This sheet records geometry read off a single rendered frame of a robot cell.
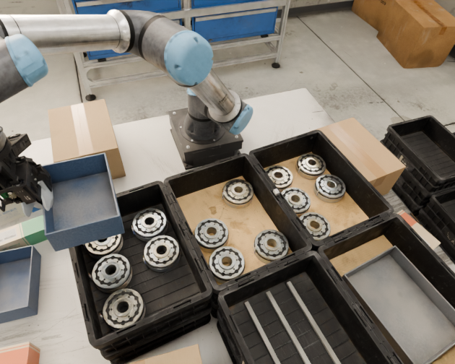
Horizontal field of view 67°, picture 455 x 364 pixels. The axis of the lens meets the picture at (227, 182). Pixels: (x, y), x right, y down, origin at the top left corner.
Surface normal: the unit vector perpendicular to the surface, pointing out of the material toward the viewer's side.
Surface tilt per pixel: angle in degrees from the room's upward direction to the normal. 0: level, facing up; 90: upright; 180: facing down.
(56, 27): 50
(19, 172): 8
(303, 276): 0
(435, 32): 88
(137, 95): 0
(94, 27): 55
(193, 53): 87
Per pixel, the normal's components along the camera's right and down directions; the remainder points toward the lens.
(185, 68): 0.72, 0.52
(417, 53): 0.14, 0.77
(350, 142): 0.04, -0.63
